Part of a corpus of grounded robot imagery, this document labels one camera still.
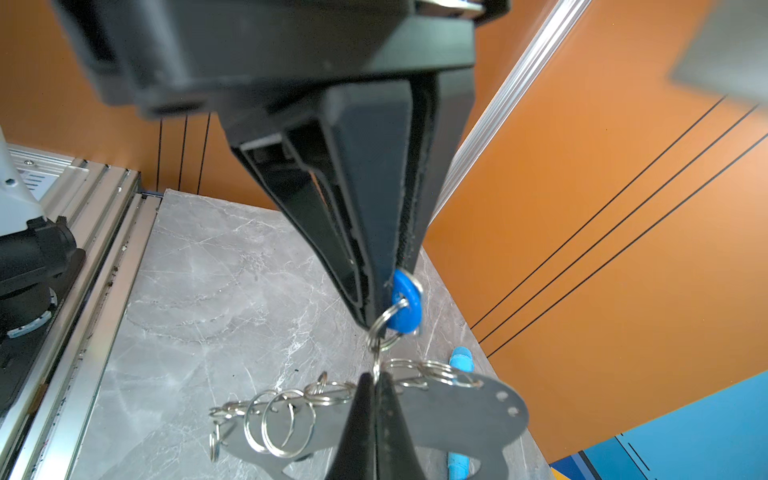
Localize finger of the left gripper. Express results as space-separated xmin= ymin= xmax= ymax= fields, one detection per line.
xmin=375 ymin=372 xmax=426 ymax=480
xmin=325 ymin=373 xmax=376 ymax=480

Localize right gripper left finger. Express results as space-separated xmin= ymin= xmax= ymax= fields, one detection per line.
xmin=232 ymin=80 xmax=413 ymax=329

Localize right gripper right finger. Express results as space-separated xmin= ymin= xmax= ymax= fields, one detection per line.
xmin=396 ymin=68 xmax=475 ymax=273

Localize silver split key rings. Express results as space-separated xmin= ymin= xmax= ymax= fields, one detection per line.
xmin=207 ymin=296 xmax=484 ymax=464

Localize blue key fob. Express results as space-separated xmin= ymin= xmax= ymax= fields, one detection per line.
xmin=386 ymin=269 xmax=423 ymax=334

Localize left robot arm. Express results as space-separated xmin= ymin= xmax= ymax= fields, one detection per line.
xmin=1 ymin=149 xmax=424 ymax=479

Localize blue toy microphone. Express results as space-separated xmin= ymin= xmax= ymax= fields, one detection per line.
xmin=446 ymin=346 xmax=476 ymax=480

